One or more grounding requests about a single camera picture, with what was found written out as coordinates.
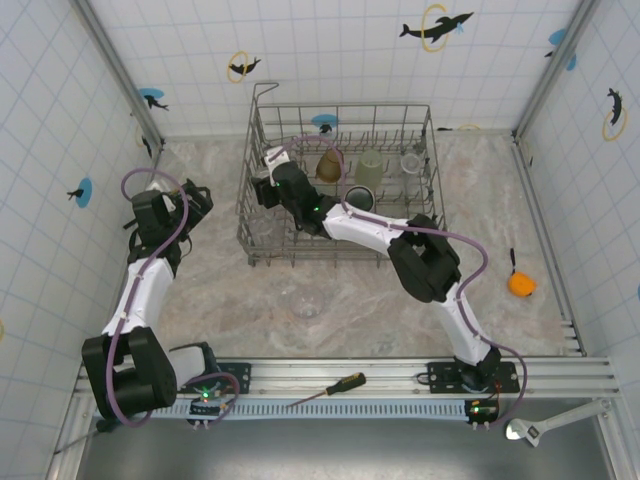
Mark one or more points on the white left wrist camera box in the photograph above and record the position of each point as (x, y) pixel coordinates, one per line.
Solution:
(157, 187)

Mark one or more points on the amber plastic cup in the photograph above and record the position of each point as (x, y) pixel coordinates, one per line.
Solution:
(329, 167)

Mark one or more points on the black controller board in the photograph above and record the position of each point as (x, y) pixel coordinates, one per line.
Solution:
(481, 411)
(205, 407)

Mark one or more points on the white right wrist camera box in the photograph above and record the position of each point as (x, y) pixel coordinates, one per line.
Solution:
(277, 159)

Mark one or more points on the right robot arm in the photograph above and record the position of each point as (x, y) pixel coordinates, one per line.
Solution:
(425, 265)

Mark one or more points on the aluminium frame cross bar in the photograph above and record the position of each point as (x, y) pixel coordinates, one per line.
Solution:
(215, 136)

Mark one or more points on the blue disc shark sticker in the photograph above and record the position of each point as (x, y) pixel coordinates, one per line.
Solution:
(150, 96)

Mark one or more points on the aluminium corner post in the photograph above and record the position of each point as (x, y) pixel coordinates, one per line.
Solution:
(122, 75)
(540, 95)

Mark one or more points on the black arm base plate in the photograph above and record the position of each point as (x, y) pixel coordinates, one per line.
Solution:
(240, 375)
(440, 375)

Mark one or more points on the clear stemless glass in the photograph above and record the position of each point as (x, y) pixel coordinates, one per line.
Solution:
(307, 302)

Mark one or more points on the pale green dimpled cup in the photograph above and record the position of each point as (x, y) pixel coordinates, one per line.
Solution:
(369, 170)

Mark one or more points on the black cup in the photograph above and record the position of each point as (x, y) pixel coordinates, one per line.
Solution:
(359, 199)

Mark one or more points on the blue patches sticker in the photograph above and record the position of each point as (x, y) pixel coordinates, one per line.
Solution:
(557, 36)

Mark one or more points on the aluminium mounting rail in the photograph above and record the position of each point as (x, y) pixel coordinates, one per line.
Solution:
(300, 367)

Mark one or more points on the silver adjustable wrench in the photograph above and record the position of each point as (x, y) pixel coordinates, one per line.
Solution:
(565, 417)

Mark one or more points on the blue disc small fish sticker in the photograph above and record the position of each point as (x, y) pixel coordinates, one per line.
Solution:
(85, 192)

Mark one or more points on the orange tape measure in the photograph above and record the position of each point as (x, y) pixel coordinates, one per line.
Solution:
(521, 285)

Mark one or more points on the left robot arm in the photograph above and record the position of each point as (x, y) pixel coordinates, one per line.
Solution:
(130, 375)

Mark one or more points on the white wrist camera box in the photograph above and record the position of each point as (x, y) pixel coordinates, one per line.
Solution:
(277, 159)
(157, 187)

